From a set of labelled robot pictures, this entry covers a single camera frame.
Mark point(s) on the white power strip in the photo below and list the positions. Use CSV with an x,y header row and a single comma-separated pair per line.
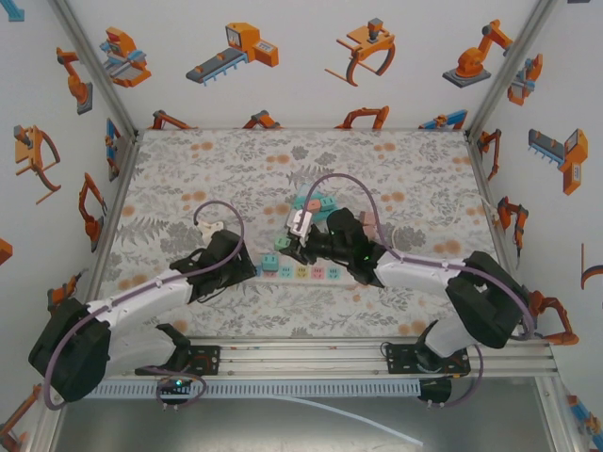
x,y
292,272

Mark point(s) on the green cube plug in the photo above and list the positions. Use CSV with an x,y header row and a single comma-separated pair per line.
x,y
281,243
329,203
298,203

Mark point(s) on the teal triangular socket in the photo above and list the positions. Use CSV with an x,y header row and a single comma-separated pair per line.
x,y
325,214

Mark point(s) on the salmon cube plug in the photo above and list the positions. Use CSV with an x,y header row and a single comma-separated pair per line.
x,y
314,205

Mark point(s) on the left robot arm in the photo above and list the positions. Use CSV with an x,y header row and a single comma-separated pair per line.
x,y
136,296

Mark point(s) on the floral table mat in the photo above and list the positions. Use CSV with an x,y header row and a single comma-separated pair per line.
x,y
212,155

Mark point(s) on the black board with green LED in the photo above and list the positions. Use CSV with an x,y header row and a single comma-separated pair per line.
x,y
176,388

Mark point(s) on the grey metal sheet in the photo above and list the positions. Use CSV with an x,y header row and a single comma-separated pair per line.
x,y
188,428

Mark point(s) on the white plastic tube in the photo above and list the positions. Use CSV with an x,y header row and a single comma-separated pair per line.
x,y
358,416

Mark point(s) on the black connector box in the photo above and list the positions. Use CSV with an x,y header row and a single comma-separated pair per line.
x,y
435,393

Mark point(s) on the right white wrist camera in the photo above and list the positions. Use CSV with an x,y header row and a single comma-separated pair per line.
x,y
300,221

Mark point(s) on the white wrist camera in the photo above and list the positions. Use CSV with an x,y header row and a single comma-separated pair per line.
x,y
209,227
300,221

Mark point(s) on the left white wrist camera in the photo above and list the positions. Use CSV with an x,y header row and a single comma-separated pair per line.
x,y
209,227

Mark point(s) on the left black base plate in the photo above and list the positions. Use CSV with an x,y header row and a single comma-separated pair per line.
x,y
212,360

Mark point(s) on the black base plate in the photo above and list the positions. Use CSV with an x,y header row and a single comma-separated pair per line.
x,y
212,360
396,360

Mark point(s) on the aluminium frame rails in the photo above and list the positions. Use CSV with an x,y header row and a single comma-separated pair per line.
x,y
301,360

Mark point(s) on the aluminium side rail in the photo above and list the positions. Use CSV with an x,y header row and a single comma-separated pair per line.
x,y
477,165
106,226

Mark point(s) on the grey corner bracket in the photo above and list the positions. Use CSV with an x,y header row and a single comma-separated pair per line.
x,y
123,157

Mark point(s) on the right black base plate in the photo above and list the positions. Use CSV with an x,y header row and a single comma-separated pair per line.
x,y
396,360

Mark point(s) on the aluminium corner post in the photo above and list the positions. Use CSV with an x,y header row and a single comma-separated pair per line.
x,y
508,70
95,70

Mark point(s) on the aluminium frame leg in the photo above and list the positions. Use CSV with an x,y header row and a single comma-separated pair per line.
x,y
42,426
558,414

